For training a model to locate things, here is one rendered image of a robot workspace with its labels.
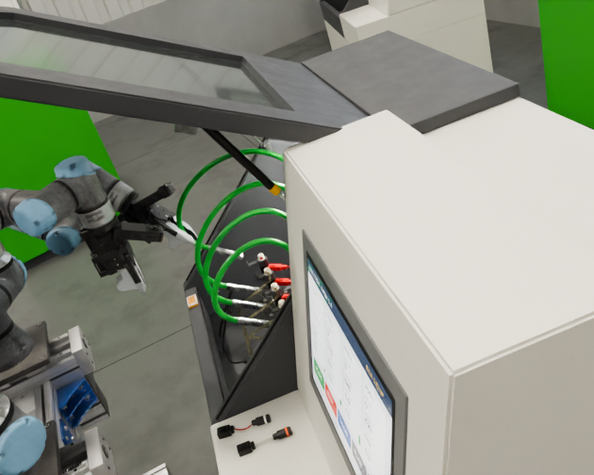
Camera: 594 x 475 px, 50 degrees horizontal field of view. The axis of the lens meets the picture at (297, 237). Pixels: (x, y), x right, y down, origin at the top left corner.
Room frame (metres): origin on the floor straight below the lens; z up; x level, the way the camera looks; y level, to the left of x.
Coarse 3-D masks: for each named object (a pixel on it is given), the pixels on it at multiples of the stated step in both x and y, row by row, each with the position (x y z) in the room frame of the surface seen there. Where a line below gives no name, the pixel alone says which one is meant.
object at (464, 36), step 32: (320, 0) 5.43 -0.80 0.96; (352, 0) 4.64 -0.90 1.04; (384, 0) 4.23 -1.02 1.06; (416, 0) 4.13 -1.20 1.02; (448, 0) 4.13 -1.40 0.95; (480, 0) 4.13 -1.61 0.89; (352, 32) 4.28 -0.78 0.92; (416, 32) 4.13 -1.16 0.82; (448, 32) 4.13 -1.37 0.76; (480, 32) 4.13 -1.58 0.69; (480, 64) 4.13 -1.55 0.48
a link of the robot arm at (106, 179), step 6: (96, 168) 1.64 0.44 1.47; (96, 174) 1.62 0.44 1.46; (102, 174) 1.62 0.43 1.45; (108, 174) 1.63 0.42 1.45; (102, 180) 1.61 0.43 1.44; (108, 180) 1.61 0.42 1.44; (114, 180) 1.62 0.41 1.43; (102, 186) 1.60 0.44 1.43; (108, 186) 1.60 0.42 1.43; (108, 192) 1.59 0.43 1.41
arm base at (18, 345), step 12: (12, 324) 1.60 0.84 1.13; (0, 336) 1.55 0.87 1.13; (12, 336) 1.57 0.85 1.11; (24, 336) 1.59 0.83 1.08; (0, 348) 1.54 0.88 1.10; (12, 348) 1.55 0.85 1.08; (24, 348) 1.56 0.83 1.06; (0, 360) 1.53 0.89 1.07; (12, 360) 1.53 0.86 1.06; (0, 372) 1.52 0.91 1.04
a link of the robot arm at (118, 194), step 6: (114, 186) 1.60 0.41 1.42; (120, 186) 1.60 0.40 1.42; (126, 186) 1.61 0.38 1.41; (114, 192) 1.59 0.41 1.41; (120, 192) 1.59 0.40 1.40; (126, 192) 1.59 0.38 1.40; (108, 198) 1.59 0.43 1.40; (114, 198) 1.58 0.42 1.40; (120, 198) 1.58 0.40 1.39; (114, 204) 1.58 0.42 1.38; (120, 204) 1.57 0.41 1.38
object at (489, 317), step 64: (384, 128) 1.09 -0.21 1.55; (320, 192) 0.92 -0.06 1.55; (384, 192) 0.85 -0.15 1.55; (448, 192) 0.79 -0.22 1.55; (384, 256) 0.69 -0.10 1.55; (448, 256) 0.64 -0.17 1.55; (512, 256) 0.60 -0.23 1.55; (576, 256) 0.57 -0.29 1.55; (384, 320) 0.63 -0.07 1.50; (448, 320) 0.53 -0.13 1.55; (512, 320) 0.50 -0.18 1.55; (576, 320) 0.47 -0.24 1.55; (448, 384) 0.46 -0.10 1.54; (512, 384) 0.46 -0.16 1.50; (576, 384) 0.47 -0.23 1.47; (448, 448) 0.46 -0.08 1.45; (512, 448) 0.46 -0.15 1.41; (576, 448) 0.47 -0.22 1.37
